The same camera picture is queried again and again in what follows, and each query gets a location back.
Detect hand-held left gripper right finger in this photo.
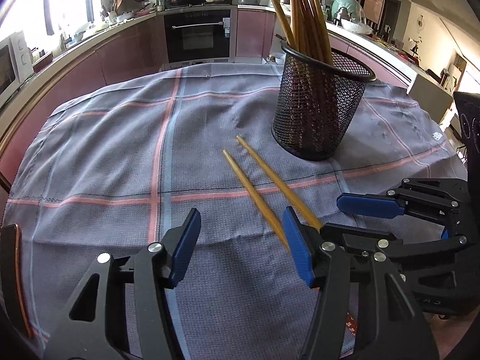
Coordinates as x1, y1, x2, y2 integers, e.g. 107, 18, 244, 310
282, 206, 439, 360

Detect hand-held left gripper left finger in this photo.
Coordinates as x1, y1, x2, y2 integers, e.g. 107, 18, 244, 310
45, 207, 202, 360

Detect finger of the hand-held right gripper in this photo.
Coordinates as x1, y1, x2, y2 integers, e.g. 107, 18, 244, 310
320, 222, 469, 271
337, 178, 469, 233

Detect brown bamboo chopstick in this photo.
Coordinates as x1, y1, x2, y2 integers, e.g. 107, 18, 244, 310
236, 135, 324, 232
222, 149, 291, 252

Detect black mesh utensil holder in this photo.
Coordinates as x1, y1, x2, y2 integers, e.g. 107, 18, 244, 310
271, 41, 377, 161

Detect bundle of chopsticks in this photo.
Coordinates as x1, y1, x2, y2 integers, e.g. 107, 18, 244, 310
256, 0, 334, 64

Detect grey-blue plaid tablecloth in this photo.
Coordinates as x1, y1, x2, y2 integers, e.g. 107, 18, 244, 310
4, 62, 467, 360

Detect clear glass bowl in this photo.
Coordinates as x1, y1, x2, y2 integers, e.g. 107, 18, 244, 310
341, 19, 374, 35

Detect green covered appliance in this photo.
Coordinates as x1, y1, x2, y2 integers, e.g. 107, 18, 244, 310
332, 0, 366, 27

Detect pink kitchen base cabinets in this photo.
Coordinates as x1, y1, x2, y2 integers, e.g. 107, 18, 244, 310
0, 11, 167, 121
236, 7, 409, 91

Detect black built-in oven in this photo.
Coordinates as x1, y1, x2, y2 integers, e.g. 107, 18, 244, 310
163, 8, 232, 64

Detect white microwave oven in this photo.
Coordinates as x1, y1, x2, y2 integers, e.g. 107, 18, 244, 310
0, 31, 34, 100

